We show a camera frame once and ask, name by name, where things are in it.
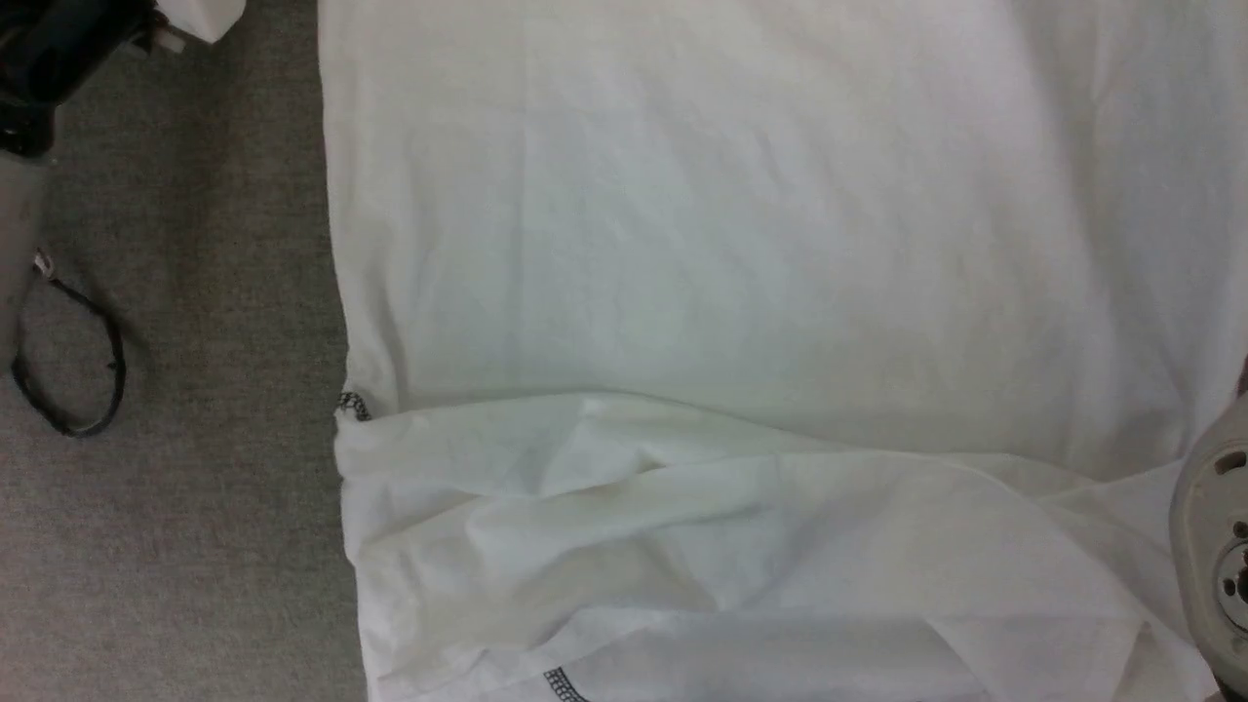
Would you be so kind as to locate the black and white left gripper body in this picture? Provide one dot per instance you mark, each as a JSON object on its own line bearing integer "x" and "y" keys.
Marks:
{"x": 200, "y": 15}

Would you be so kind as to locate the white garment with black stitching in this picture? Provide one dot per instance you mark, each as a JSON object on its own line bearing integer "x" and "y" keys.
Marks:
{"x": 780, "y": 292}

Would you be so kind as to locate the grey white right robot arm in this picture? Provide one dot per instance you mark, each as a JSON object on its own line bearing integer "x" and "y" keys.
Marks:
{"x": 1217, "y": 546}

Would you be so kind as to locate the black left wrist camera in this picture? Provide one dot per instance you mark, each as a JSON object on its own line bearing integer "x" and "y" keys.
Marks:
{"x": 58, "y": 58}

